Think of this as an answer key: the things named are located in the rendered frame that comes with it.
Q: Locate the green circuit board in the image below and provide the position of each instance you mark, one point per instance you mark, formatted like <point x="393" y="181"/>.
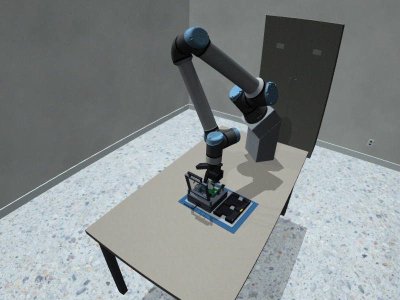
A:
<point x="214" y="190"/>

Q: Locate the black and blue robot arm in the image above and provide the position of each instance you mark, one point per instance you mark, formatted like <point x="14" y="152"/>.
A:
<point x="251" y="95"/>

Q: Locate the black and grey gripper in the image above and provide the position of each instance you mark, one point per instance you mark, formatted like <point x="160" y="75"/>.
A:
<point x="213" y="175"/>

